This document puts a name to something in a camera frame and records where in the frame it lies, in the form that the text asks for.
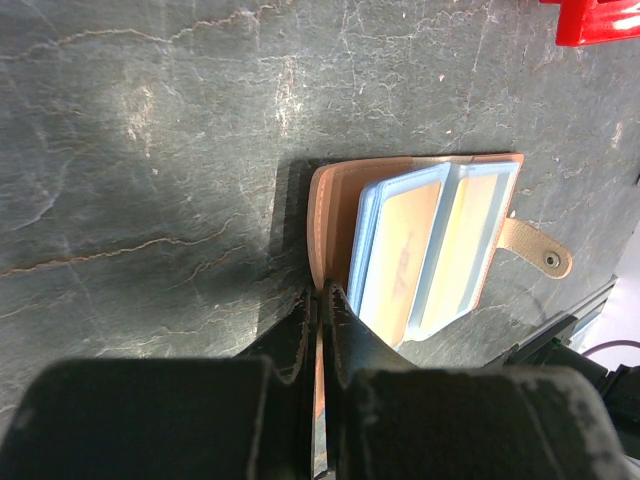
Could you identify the red plastic bin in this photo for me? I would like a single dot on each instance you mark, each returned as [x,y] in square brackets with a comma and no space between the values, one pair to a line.
[590,22]

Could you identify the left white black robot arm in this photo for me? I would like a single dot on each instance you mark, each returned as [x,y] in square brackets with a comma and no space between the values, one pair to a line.
[540,411]

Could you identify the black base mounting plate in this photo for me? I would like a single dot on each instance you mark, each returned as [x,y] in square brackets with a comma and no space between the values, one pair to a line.
[557,333]

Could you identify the yellow credit card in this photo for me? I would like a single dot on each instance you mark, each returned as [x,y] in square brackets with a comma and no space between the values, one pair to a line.
[396,261]

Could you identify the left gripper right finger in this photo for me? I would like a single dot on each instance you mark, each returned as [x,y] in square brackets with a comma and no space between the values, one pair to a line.
[386,418]

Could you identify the tan leather card holder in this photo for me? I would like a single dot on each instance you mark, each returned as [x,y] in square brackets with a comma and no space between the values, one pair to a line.
[344,210]

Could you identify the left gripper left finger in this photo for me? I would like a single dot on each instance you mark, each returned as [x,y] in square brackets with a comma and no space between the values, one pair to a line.
[250,416]

